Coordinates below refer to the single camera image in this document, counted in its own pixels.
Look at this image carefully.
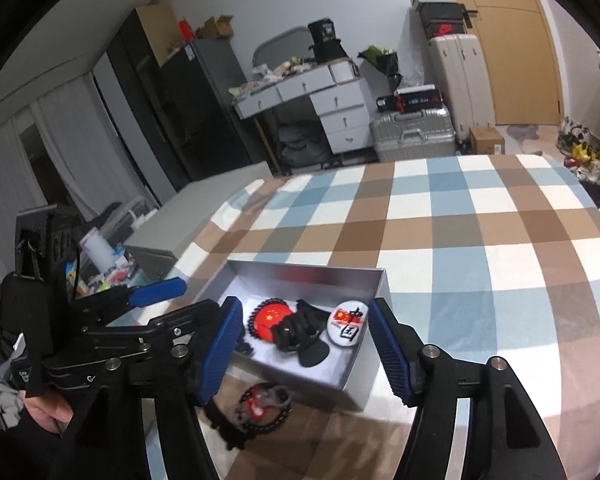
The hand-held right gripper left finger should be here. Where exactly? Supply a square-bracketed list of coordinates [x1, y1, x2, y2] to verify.
[75, 296, 244, 480]

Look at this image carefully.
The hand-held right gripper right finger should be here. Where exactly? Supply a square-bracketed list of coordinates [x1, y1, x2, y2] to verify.
[369, 298, 563, 480]

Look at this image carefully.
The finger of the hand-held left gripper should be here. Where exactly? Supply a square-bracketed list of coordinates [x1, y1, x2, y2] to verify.
[87, 299, 222, 350]
[72, 277, 188, 329]

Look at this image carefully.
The grey cardboard box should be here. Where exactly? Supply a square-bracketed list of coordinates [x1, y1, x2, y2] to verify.
[195, 260, 392, 413]

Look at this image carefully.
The white round badge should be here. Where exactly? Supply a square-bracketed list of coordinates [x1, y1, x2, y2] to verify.
[327, 300, 369, 347]

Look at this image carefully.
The black hair claw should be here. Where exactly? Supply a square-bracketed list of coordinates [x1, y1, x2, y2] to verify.
[272, 301, 332, 354]
[204, 399, 253, 450]

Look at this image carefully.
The person's left hand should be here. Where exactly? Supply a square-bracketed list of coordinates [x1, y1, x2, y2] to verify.
[25, 394, 75, 427]

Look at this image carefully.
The white bottle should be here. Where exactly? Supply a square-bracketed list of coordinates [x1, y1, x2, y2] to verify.
[79, 230, 119, 274]

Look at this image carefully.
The grey cushion block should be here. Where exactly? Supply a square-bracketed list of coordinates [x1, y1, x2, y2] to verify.
[124, 161, 272, 282]

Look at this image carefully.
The black stand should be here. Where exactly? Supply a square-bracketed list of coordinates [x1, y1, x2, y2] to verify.
[14, 205, 79, 282]

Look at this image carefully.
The checkered blanket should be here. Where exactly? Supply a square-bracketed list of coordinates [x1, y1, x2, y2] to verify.
[140, 152, 600, 480]

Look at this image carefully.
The white curtain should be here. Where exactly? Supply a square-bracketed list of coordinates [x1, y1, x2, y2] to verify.
[0, 72, 157, 287]

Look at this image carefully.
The grey refrigerator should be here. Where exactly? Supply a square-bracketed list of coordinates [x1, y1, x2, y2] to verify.
[159, 39, 254, 183]

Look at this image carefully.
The dark bag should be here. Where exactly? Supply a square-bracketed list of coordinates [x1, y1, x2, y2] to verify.
[277, 120, 332, 169]

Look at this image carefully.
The dark wardrobe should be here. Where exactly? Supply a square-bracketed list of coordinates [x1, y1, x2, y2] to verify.
[104, 5, 192, 202]

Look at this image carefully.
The silver suitcase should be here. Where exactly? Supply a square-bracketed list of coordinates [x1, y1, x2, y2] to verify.
[368, 107, 456, 164]

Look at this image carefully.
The small cardboard box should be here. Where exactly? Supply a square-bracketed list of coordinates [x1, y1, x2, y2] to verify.
[468, 126, 506, 156]

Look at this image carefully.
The desk clutter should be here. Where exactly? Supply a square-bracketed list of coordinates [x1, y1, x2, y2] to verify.
[229, 55, 312, 97]

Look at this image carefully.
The white desk with drawers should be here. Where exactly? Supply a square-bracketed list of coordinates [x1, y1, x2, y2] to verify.
[232, 62, 371, 157]

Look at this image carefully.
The grey rounded panel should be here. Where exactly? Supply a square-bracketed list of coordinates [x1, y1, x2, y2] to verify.
[252, 26, 314, 69]

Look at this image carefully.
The white upright suitcase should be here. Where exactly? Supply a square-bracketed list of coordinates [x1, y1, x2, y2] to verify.
[428, 33, 496, 144]

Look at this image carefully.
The pile of shoes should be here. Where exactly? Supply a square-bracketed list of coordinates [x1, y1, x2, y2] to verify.
[556, 117, 600, 187]

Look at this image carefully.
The black wrapped flower bouquet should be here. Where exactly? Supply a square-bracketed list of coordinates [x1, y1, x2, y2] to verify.
[357, 45, 406, 94]

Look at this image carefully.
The black bag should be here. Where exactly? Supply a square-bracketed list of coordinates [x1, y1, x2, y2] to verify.
[307, 19, 351, 64]

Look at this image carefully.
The wooden door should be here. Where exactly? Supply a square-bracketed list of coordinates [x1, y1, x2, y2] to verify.
[426, 0, 564, 127]

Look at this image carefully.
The red and black shoe box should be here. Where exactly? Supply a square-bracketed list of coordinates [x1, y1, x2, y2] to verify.
[423, 21, 469, 41]

